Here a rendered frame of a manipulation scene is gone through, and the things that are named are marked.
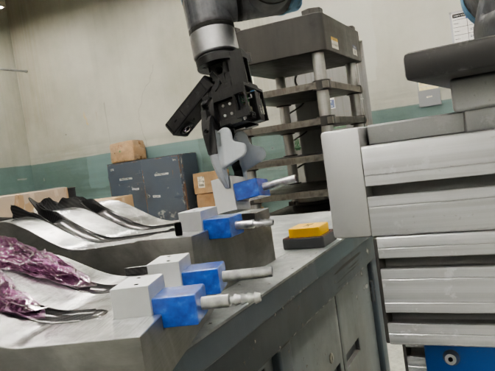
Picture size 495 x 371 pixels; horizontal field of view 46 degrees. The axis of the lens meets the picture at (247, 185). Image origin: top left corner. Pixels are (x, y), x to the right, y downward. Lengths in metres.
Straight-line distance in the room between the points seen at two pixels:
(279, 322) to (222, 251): 0.18
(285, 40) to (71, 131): 5.33
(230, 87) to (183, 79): 7.42
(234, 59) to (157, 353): 0.54
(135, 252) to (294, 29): 4.13
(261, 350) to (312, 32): 4.04
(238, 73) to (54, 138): 8.87
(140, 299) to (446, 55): 0.32
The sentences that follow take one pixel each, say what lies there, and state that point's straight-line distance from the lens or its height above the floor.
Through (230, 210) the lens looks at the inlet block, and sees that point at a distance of 0.90.
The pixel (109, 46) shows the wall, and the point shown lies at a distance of 9.07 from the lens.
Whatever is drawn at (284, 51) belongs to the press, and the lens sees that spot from 4.85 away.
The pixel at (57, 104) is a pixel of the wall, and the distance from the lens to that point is 9.67.
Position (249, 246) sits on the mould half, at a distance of 0.91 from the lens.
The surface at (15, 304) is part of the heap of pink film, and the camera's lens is 0.61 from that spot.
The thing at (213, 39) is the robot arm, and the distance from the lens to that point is 0.94.
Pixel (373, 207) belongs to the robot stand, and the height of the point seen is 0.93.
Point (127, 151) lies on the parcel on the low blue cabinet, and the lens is 8.23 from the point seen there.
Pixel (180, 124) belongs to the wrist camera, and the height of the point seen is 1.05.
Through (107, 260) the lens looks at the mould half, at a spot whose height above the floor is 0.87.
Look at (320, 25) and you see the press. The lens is 4.79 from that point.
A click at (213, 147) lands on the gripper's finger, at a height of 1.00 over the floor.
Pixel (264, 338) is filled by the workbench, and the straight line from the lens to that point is 0.90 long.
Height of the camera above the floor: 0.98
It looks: 3 degrees down
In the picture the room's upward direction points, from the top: 8 degrees counter-clockwise
